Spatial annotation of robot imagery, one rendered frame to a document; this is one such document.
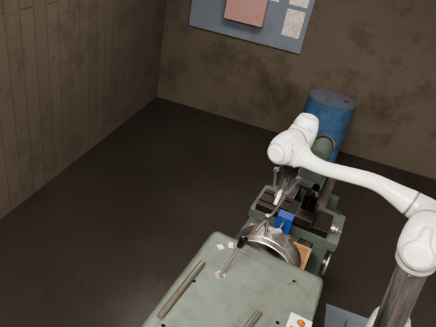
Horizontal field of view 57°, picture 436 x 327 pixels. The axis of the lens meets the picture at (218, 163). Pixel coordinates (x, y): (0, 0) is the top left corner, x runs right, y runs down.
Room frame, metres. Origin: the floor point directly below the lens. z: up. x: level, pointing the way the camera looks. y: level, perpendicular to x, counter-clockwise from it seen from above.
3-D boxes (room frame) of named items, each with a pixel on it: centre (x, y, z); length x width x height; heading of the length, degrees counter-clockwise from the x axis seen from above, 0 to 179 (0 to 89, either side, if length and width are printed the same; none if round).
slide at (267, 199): (1.91, -0.50, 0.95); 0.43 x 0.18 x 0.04; 71
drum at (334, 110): (4.32, -1.10, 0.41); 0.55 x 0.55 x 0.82
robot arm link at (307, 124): (1.47, -0.31, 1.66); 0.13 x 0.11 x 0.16; 151
